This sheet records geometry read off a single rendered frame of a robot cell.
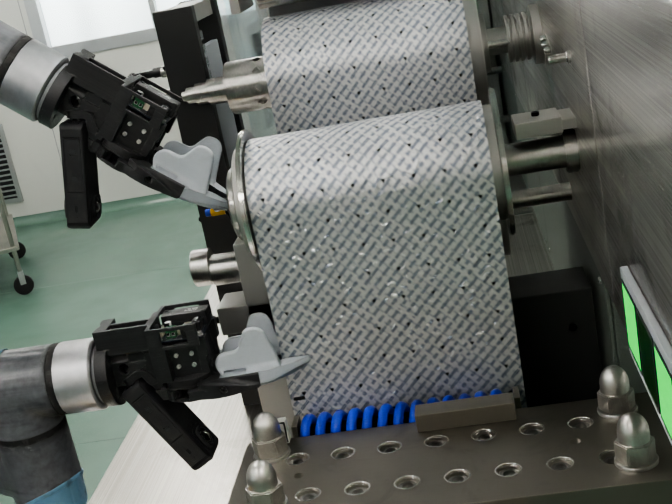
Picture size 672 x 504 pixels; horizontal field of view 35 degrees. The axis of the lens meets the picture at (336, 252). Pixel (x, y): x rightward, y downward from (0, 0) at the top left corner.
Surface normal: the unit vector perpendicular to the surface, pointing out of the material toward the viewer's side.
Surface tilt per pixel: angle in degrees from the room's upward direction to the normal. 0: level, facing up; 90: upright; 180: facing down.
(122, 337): 90
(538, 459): 0
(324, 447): 0
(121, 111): 90
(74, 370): 61
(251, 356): 90
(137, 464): 0
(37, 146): 90
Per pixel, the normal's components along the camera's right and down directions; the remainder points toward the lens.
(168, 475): -0.18, -0.94
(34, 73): 0.15, -0.12
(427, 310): -0.08, 0.31
